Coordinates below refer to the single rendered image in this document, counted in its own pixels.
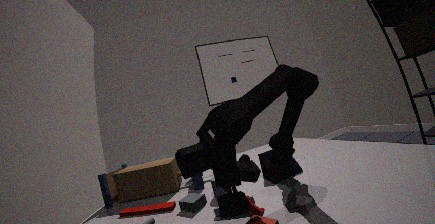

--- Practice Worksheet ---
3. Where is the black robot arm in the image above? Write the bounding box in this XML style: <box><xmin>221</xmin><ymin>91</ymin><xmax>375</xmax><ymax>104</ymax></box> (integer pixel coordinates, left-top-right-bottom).
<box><xmin>175</xmin><ymin>64</ymin><xmax>319</xmax><ymax>186</ymax></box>

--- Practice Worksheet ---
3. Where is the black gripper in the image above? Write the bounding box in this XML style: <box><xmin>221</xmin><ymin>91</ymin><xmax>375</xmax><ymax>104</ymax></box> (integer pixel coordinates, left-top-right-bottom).
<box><xmin>212</xmin><ymin>160</ymin><xmax>249</xmax><ymax>218</ymax></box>

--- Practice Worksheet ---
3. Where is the red flat bar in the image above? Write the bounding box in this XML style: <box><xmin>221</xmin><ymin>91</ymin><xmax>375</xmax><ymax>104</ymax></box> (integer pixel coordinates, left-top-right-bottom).
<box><xmin>119</xmin><ymin>201</ymin><xmax>176</xmax><ymax>217</ymax></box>

